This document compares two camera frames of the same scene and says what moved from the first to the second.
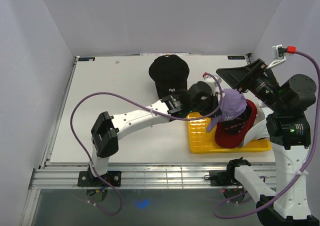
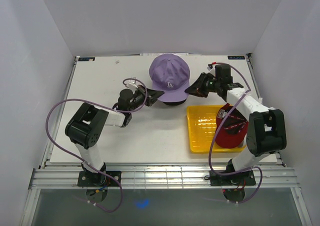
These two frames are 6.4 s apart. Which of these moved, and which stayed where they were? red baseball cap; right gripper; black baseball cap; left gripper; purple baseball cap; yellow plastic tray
Moved: left gripper; purple baseball cap; right gripper; black baseball cap
Stayed: red baseball cap; yellow plastic tray
